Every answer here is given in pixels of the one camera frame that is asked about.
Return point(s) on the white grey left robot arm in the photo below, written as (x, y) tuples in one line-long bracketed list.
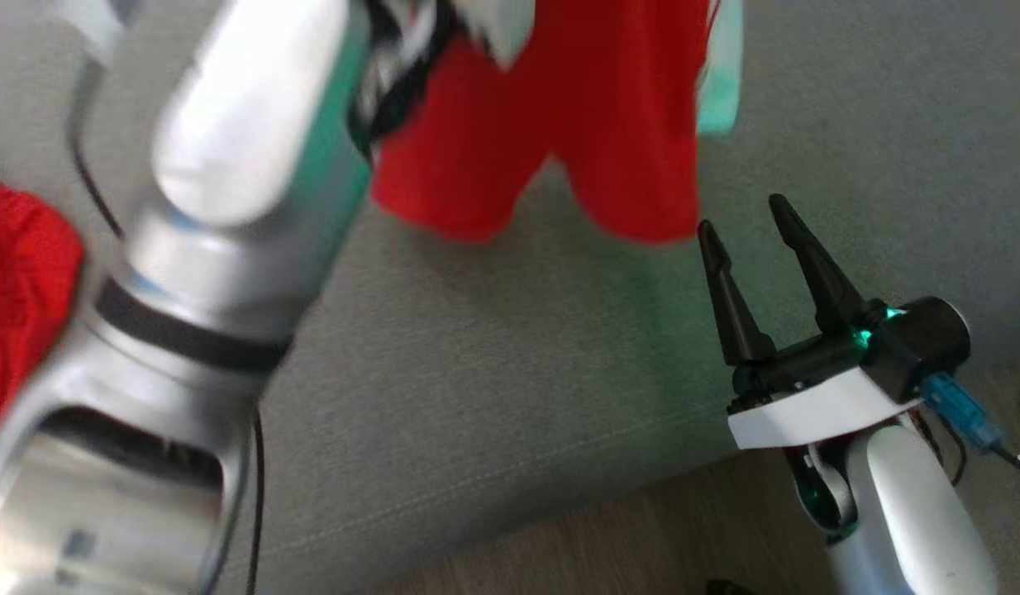
[(229, 124)]

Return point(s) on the red garment with white print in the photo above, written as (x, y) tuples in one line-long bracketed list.
[(593, 107)]

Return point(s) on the blue right camera plug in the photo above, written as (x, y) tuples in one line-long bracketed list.
[(965, 413)]

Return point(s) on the red mesh shorts white trim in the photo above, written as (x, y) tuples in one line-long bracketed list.
[(22, 281)]

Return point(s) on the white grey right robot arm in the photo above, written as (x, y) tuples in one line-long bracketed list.
[(915, 496)]

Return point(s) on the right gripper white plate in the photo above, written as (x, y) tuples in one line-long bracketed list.
[(816, 409)]

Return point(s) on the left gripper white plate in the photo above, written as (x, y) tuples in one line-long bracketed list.
[(394, 74)]

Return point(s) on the grey sofa cushion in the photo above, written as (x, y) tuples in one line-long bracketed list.
[(518, 372)]

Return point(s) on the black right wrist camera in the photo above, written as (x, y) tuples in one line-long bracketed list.
[(923, 343)]

